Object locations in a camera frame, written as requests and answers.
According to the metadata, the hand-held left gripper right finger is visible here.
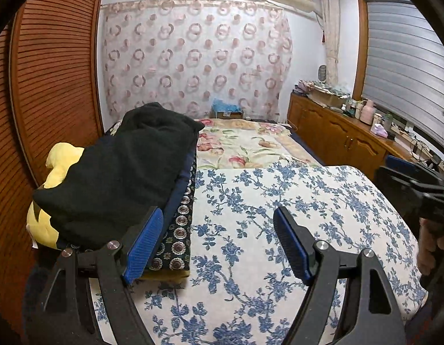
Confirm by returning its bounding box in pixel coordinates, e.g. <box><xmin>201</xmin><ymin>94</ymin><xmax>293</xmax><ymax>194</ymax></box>
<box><xmin>273</xmin><ymin>206</ymin><xmax>404</xmax><ymax>345</ymax></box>

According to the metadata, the beige window curtain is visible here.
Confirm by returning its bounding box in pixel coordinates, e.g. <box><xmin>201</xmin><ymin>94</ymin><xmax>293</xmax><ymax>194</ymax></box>
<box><xmin>319</xmin><ymin>0</ymin><xmax>341</xmax><ymax>81</ymax></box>

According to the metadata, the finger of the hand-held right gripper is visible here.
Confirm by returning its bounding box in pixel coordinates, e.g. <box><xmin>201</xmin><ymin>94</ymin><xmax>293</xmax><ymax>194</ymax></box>
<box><xmin>385</xmin><ymin>154</ymin><xmax>429</xmax><ymax>175</ymax></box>
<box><xmin>374</xmin><ymin>165</ymin><xmax>429</xmax><ymax>220</ymax></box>

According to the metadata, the brown louvered wooden wardrobe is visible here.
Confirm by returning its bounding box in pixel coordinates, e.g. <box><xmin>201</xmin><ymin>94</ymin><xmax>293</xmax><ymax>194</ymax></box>
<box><xmin>0</xmin><ymin>0</ymin><xmax>108</xmax><ymax>252</ymax></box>

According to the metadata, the floral peach blanket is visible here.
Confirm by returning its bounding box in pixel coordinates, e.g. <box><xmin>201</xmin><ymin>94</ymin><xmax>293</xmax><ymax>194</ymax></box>
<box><xmin>193</xmin><ymin>118</ymin><xmax>323</xmax><ymax>170</ymax></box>

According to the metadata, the person's right hand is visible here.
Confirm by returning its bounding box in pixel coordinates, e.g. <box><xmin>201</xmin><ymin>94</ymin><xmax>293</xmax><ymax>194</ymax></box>
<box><xmin>418</xmin><ymin>219</ymin><xmax>440</xmax><ymax>277</ymax></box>

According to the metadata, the black t-shirt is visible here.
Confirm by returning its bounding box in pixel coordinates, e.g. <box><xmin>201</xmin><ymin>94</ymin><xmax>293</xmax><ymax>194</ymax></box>
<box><xmin>32</xmin><ymin>101</ymin><xmax>205</xmax><ymax>250</ymax></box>

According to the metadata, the pink thermos flask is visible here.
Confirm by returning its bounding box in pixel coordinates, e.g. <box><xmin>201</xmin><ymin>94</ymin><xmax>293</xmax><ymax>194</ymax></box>
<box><xmin>360</xmin><ymin>100</ymin><xmax>375</xmax><ymax>126</ymax></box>

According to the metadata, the wooden sideboard cabinet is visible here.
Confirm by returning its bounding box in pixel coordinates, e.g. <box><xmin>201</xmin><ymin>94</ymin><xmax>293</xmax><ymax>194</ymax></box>
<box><xmin>287</xmin><ymin>91</ymin><xmax>444</xmax><ymax>184</ymax></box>

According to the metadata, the blue floral white sheet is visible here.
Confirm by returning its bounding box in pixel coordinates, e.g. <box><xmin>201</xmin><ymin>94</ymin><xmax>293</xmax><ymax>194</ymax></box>
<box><xmin>89</xmin><ymin>162</ymin><xmax>429</xmax><ymax>345</ymax></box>

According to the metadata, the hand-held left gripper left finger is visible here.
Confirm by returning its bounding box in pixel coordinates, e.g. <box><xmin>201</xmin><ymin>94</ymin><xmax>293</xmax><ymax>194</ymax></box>
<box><xmin>23</xmin><ymin>206</ymin><xmax>164</xmax><ymax>345</ymax></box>

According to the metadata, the yellow plush toy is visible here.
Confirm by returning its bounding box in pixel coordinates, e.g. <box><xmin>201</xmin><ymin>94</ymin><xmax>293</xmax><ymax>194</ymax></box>
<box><xmin>26</xmin><ymin>143</ymin><xmax>84</xmax><ymax>250</ymax></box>

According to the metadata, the open cardboard box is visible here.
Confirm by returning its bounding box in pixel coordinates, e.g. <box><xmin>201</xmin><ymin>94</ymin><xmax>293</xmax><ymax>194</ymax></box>
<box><xmin>308</xmin><ymin>88</ymin><xmax>346</xmax><ymax>108</ymax></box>

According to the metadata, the circle patterned sheer curtain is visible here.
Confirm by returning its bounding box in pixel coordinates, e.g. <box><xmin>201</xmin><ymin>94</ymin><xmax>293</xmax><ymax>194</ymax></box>
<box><xmin>100</xmin><ymin>0</ymin><xmax>294</xmax><ymax>121</ymax></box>

